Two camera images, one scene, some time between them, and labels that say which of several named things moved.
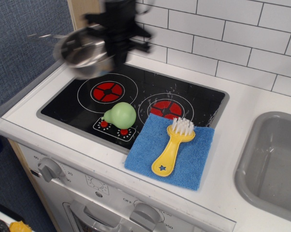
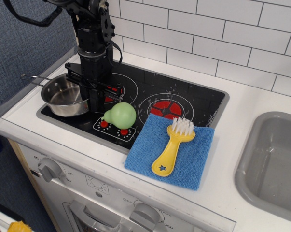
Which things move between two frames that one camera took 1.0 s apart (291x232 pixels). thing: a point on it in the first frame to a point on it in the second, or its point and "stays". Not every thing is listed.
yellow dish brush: [181, 129] stays
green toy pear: [122, 115] stays
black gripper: [116, 25] to [95, 70]
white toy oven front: [77, 199] stays
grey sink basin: [268, 171] stays
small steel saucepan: [82, 51] to [62, 94]
